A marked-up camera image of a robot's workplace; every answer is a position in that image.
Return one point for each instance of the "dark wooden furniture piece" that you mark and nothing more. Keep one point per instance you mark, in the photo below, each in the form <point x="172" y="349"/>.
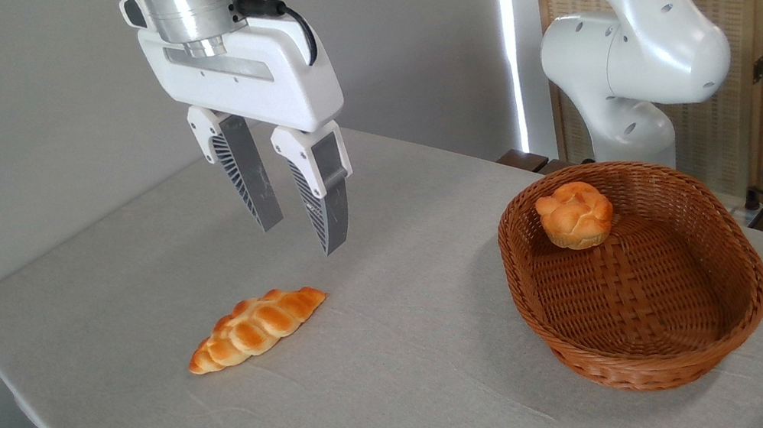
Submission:
<point x="526" y="160"/>

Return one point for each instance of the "brown wicker basket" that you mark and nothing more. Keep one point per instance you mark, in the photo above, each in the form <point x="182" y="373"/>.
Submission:
<point x="635" y="295"/>

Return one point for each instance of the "light grey tablecloth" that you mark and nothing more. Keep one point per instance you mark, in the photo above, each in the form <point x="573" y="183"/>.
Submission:
<point x="377" y="370"/>

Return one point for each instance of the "round knotted bread roll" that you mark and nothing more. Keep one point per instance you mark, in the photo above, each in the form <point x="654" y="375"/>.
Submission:
<point x="576" y="216"/>

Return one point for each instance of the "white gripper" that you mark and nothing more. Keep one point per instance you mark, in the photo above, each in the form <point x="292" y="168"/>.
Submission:
<point x="267" y="86"/>

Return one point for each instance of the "long braided bread loaf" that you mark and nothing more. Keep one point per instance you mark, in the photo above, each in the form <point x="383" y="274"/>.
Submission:
<point x="257" y="328"/>

